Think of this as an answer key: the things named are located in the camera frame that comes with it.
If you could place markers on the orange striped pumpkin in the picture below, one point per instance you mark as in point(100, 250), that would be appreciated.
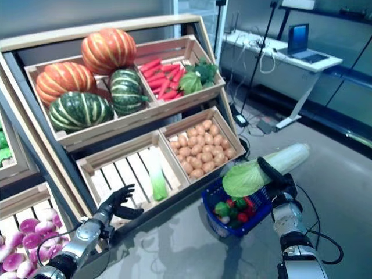
point(64, 81)
point(109, 50)

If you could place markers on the wooden vegetable display shelf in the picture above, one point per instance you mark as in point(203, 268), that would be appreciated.
point(101, 32)
point(20, 190)

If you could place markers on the red apple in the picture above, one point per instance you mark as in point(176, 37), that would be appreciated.
point(230, 203)

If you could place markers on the dark green striped pumpkin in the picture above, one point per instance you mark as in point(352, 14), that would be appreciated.
point(126, 93)
point(80, 112)

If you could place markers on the black power adapter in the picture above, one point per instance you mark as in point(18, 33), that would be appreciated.
point(241, 119)

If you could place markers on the red carrot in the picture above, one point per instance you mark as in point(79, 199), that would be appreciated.
point(248, 201)
point(164, 87)
point(170, 67)
point(150, 65)
point(178, 76)
point(158, 83)
point(170, 94)
point(157, 77)

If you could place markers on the open laptop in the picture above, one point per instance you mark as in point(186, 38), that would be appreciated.
point(298, 37)

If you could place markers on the large wooden slat crate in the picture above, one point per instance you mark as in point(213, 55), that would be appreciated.
point(110, 130)

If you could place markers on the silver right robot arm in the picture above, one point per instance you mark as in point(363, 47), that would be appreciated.
point(290, 218)

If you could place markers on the red bell pepper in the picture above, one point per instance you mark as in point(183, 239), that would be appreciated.
point(250, 211)

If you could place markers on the purple white turnip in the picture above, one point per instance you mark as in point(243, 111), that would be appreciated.
point(31, 240)
point(29, 225)
point(44, 227)
point(48, 213)
point(14, 238)

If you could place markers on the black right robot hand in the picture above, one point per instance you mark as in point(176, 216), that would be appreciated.
point(283, 189)

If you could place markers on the black tripod stand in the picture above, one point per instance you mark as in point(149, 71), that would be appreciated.
point(258, 58)

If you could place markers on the grey floor box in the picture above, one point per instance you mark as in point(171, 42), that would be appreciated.
point(265, 127)

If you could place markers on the brown potato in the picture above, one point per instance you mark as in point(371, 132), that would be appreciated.
point(175, 144)
point(207, 124)
point(182, 140)
point(220, 159)
point(197, 173)
point(214, 130)
point(229, 153)
point(208, 166)
point(192, 132)
point(187, 167)

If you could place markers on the white desk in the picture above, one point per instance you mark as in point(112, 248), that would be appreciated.
point(304, 93)

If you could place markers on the red tomato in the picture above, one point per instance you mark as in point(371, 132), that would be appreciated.
point(242, 217)

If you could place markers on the blue plastic shopping basket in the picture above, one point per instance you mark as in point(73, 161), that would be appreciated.
point(257, 216)

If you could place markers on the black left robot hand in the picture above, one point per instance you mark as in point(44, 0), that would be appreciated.
point(116, 203)

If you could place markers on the light green lettuce head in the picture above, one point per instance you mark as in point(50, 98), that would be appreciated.
point(190, 83)

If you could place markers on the napa cabbage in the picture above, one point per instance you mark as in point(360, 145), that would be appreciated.
point(159, 186)
point(290, 155)

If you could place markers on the black router with antennas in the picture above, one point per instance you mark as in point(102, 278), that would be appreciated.
point(232, 30)

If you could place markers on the round green lettuce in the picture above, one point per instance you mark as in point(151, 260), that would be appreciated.
point(222, 209)

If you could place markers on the black stand with camera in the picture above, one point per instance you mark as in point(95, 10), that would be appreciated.
point(221, 2)

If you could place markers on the white glass cabinet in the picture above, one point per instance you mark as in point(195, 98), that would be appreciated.
point(200, 7)

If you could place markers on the black metal rack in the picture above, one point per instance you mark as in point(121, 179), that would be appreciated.
point(284, 26)

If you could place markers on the white garlic bulb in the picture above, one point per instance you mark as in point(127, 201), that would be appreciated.
point(224, 219)

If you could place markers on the green bell pepper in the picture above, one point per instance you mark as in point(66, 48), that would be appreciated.
point(241, 203)
point(3, 142)
point(4, 156)

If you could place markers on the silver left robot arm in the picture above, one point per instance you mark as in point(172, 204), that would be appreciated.
point(84, 235)

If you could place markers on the dark green leafy vegetable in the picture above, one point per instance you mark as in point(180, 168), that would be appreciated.
point(206, 71)

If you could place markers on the white box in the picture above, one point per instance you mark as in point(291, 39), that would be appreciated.
point(298, 3)

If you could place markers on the small green vegetable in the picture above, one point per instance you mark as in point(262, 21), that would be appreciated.
point(233, 212)

